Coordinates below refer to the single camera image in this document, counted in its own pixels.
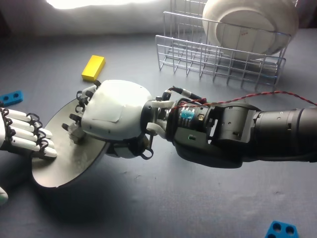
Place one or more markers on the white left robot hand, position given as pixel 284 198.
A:
pixel 19 131

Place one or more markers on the white plate with dark rim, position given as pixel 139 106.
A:
pixel 67 163
pixel 247 29

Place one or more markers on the blue two-hole block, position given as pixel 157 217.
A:
pixel 12 97

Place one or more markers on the yellow rectangular block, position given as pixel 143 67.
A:
pixel 93 68

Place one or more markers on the white backdrop cloth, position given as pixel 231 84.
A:
pixel 99 19

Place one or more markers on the grey table cloth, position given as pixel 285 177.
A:
pixel 173 198

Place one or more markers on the blue pentagon block with holes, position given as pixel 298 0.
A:
pixel 270 233

